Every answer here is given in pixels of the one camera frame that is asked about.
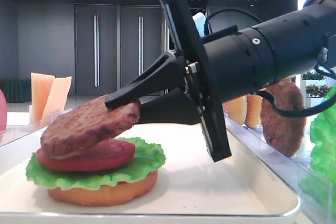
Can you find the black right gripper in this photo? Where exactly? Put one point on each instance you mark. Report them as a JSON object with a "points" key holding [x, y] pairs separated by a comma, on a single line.
{"points": [[219, 67]]}

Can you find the brown meat patty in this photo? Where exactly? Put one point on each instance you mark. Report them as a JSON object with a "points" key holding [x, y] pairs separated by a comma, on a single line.
{"points": [[75, 132], [283, 133]]}

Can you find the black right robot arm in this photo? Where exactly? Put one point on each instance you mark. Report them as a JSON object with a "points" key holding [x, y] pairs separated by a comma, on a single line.
{"points": [[299, 41]]}

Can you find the upright bread slice right rack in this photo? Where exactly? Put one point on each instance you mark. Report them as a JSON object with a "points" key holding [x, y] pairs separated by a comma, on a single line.
{"points": [[236, 109]]}

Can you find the green lettuce leaf on tray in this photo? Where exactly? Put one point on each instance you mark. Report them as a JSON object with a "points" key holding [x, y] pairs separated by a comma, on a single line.
{"points": [[148, 158]]}

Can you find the red tomato slice on tray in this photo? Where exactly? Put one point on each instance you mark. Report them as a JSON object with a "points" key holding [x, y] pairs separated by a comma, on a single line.
{"points": [[107, 154]]}

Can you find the bottom bread slice on tray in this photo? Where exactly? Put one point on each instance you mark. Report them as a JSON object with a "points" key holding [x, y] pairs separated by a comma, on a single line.
{"points": [[106, 196]]}

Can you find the orange cheese slice inner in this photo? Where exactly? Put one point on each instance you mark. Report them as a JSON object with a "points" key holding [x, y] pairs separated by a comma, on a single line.
{"points": [[58, 96]]}

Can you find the orange cheese slice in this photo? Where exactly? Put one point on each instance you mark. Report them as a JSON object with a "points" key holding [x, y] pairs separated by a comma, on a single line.
{"points": [[58, 96], [40, 86]]}

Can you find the orange cheese slice outer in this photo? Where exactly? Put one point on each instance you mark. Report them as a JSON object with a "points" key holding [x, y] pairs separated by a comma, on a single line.
{"points": [[40, 86]]}

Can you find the upright red tomato slice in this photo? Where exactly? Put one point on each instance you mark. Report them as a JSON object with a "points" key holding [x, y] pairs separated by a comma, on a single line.
{"points": [[3, 111]]}

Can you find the upright green lettuce leaf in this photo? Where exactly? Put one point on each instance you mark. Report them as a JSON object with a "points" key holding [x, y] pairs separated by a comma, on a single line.
{"points": [[322, 135]]}

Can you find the dark double door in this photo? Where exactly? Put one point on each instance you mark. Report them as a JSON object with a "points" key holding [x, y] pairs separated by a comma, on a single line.
{"points": [[114, 45]]}

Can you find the white metal tray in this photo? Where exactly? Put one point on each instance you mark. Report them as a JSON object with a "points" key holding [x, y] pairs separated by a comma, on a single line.
{"points": [[191, 188]]}

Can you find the potted plants on shelf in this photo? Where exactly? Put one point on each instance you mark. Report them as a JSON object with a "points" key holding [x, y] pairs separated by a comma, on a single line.
{"points": [[314, 84]]}

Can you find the clear right rack rail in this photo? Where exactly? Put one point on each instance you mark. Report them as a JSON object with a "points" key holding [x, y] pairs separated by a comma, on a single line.
{"points": [[290, 169]]}

